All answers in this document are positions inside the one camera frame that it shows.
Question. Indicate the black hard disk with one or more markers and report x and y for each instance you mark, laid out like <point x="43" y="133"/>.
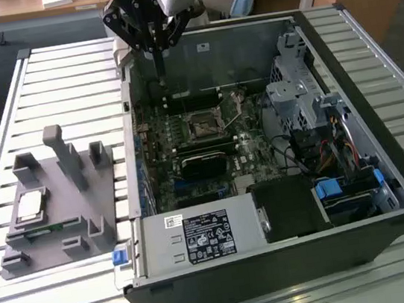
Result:
<point x="349" y="208"/>

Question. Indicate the silver metal drive cage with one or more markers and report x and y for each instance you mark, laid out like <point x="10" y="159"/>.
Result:
<point x="286" y="109"/>

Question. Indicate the silver disk bay frame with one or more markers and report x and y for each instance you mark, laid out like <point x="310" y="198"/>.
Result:
<point x="360" y="137"/>

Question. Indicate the blue case latch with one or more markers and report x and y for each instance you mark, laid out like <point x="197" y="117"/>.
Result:
<point x="121" y="257"/>

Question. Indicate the green RAM stick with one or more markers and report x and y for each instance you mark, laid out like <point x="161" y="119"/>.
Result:
<point x="56" y="227"/>

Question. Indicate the small silver heatsink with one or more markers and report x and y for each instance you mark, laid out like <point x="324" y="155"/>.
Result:
<point x="246" y="183"/>

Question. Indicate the blue plastic clip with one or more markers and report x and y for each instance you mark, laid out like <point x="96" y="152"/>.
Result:
<point x="378" y="176"/>

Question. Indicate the green motherboard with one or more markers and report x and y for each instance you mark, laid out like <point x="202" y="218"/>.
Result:
<point x="253" y="140"/>

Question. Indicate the blue disk carrier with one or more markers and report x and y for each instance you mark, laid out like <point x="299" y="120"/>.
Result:
<point x="327" y="188"/>

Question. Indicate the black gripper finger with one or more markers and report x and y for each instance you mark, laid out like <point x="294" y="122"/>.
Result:
<point x="113" y="21"/>
<point x="180" y="22"/>

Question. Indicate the black graphics card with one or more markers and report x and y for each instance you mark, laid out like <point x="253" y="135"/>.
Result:
<point x="204" y="166"/>

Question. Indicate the CPU socket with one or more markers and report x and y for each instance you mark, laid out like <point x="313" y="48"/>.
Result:
<point x="204" y="126"/>

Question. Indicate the white sticker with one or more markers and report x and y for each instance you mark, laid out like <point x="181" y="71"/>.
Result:
<point x="202" y="47"/>

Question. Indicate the silver power supply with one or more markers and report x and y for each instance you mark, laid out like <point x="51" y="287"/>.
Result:
<point x="163" y="247"/>

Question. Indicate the grey parts rack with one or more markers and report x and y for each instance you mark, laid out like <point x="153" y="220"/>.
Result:
<point x="66" y="200"/>

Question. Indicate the silver CPU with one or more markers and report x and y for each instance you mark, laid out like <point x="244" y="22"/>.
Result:
<point x="30" y="204"/>

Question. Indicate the black PC case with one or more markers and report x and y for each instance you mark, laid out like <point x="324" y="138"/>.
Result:
<point x="243" y="285"/>

